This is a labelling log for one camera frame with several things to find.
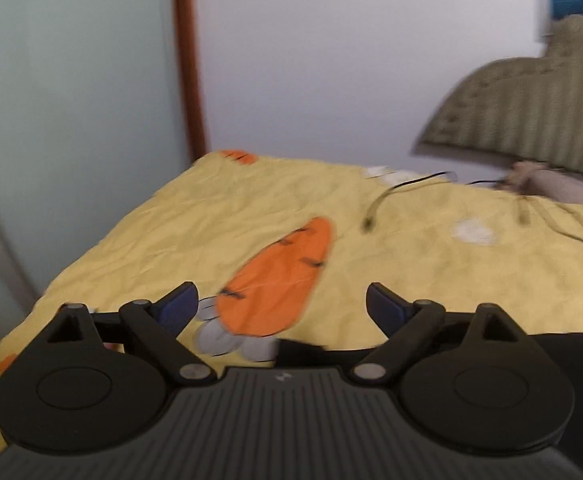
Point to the black pants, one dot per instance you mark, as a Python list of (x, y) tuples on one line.
[(566, 350)]

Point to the frosted glass sliding door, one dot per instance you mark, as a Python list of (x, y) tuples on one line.
[(90, 128)]

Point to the brown wooden door frame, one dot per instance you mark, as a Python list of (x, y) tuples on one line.
[(186, 46)]

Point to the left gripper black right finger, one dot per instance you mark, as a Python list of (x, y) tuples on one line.
[(473, 381)]

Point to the yellow carrot print bed sheet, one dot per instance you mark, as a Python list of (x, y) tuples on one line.
[(287, 247)]

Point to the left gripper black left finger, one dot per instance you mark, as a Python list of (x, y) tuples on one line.
[(89, 381)]

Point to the olive green padded headboard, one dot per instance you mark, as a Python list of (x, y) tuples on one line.
[(528, 108)]

